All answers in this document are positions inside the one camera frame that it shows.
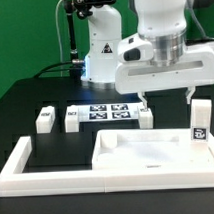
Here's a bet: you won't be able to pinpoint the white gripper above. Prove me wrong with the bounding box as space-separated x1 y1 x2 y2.
115 44 214 110

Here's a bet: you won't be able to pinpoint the white desk top tray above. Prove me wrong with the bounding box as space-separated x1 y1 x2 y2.
92 128 214 170

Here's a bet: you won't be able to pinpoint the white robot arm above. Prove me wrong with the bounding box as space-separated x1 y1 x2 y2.
81 0 214 103

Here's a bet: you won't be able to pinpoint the fiducial marker base sheet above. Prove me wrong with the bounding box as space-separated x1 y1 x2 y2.
78 103 138 122

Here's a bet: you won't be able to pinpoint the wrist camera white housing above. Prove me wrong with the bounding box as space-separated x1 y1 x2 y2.
117 34 153 62

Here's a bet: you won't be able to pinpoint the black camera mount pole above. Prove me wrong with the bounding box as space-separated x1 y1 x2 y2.
63 0 119 77

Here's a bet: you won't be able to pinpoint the black cables on table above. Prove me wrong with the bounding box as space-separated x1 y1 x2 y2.
32 60 86 80

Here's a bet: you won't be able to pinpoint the grey cable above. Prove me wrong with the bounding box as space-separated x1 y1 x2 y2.
54 0 74 64

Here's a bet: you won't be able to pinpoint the white U-shaped obstacle frame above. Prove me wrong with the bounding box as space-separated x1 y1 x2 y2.
0 137 214 197

